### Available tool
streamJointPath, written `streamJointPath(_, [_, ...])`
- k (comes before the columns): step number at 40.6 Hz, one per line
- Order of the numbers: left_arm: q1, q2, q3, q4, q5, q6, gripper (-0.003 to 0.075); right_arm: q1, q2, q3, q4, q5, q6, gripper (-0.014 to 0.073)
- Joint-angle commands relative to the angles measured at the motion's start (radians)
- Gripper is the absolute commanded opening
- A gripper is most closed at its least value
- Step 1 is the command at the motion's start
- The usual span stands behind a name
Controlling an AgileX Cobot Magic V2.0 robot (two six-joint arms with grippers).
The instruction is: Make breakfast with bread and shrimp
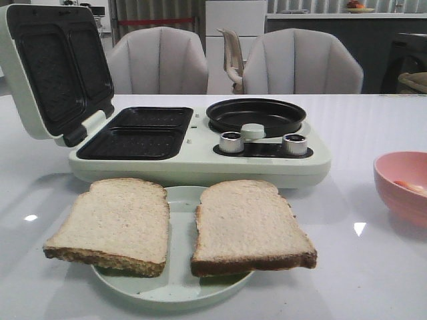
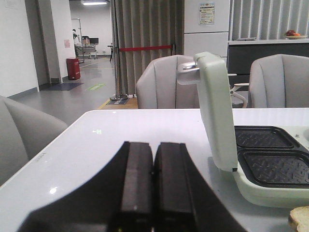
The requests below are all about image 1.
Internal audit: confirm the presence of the bread slice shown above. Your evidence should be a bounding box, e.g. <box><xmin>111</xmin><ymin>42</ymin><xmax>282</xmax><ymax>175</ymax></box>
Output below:
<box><xmin>43</xmin><ymin>178</ymin><xmax>170</xmax><ymax>277</ymax></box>
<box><xmin>191</xmin><ymin>180</ymin><xmax>318</xmax><ymax>277</ymax></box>

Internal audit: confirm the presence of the green sandwich maker lid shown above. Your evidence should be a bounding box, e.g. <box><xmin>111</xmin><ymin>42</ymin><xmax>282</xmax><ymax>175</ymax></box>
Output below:
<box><xmin>1</xmin><ymin>4</ymin><xmax>114</xmax><ymax>147</ymax></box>

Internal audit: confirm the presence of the cooked shrimp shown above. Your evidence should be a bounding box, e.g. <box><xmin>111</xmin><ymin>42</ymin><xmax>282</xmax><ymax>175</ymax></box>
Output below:
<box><xmin>394</xmin><ymin>181</ymin><xmax>427</xmax><ymax>197</ymax></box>

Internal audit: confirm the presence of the green breakfast maker base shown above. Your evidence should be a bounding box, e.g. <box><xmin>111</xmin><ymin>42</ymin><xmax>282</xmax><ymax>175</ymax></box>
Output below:
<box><xmin>69</xmin><ymin>106</ymin><xmax>332</xmax><ymax>189</ymax></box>

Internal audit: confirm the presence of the left silver control knob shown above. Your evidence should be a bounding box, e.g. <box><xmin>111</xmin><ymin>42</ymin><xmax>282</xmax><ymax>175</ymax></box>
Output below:
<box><xmin>219</xmin><ymin>131</ymin><xmax>244</xmax><ymax>154</ymax></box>

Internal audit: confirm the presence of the silver control knob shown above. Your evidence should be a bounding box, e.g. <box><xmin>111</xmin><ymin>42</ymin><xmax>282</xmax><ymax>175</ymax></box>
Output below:
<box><xmin>282</xmin><ymin>133</ymin><xmax>308</xmax><ymax>156</ymax></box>
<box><xmin>219</xmin><ymin>131</ymin><xmax>244</xmax><ymax>154</ymax></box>

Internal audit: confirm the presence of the black round frying pan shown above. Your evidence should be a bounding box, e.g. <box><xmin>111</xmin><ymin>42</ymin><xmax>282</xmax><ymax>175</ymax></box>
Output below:
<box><xmin>206</xmin><ymin>97</ymin><xmax>306</xmax><ymax>138</ymax></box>

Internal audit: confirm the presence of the right silver control knob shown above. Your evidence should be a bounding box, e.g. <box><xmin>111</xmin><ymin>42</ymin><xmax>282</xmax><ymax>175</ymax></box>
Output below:
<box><xmin>282</xmin><ymin>133</ymin><xmax>308</xmax><ymax>156</ymax></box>

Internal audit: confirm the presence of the beige office chair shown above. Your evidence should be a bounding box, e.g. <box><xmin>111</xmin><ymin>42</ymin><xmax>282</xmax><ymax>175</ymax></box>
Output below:
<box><xmin>217</xmin><ymin>28</ymin><xmax>244</xmax><ymax>95</ymax></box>

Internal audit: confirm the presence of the left grey upholstered chair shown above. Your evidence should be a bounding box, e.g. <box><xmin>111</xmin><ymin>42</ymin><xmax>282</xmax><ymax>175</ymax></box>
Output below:
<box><xmin>107</xmin><ymin>27</ymin><xmax>208</xmax><ymax>95</ymax></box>

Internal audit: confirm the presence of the grey upholstered chair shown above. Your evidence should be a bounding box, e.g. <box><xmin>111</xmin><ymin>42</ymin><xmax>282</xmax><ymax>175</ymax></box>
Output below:
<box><xmin>107</xmin><ymin>27</ymin><xmax>208</xmax><ymax>95</ymax></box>
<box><xmin>243</xmin><ymin>28</ymin><xmax>364</xmax><ymax>95</ymax></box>

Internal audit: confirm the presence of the right grey upholstered chair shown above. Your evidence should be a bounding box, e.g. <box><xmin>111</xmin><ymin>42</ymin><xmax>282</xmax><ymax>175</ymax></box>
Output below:
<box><xmin>243</xmin><ymin>28</ymin><xmax>364</xmax><ymax>95</ymax></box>

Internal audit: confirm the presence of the green round plate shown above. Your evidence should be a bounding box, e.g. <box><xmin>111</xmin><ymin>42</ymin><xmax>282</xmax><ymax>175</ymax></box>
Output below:
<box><xmin>92</xmin><ymin>186</ymin><xmax>254</xmax><ymax>310</ymax></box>

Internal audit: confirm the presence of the white cabinet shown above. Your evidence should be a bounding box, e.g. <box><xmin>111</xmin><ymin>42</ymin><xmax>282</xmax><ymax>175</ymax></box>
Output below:
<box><xmin>205</xmin><ymin>1</ymin><xmax>267</xmax><ymax>95</ymax></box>

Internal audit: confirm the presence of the pink bowl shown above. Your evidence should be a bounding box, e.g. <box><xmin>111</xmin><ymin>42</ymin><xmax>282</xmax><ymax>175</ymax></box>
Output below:
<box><xmin>374</xmin><ymin>151</ymin><xmax>426</xmax><ymax>227</ymax></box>

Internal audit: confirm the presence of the dark counter unit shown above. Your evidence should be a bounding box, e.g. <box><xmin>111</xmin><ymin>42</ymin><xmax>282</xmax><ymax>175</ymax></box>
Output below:
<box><xmin>266</xmin><ymin>13</ymin><xmax>426</xmax><ymax>93</ymax></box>

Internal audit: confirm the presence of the fruit plate on counter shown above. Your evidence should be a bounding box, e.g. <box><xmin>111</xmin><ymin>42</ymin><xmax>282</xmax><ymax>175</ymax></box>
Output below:
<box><xmin>346</xmin><ymin>0</ymin><xmax>375</xmax><ymax>13</ymax></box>

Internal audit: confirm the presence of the green pan handle knob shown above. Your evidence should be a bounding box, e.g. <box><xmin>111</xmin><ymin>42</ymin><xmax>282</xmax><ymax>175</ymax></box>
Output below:
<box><xmin>240</xmin><ymin>123</ymin><xmax>266</xmax><ymax>140</ymax></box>

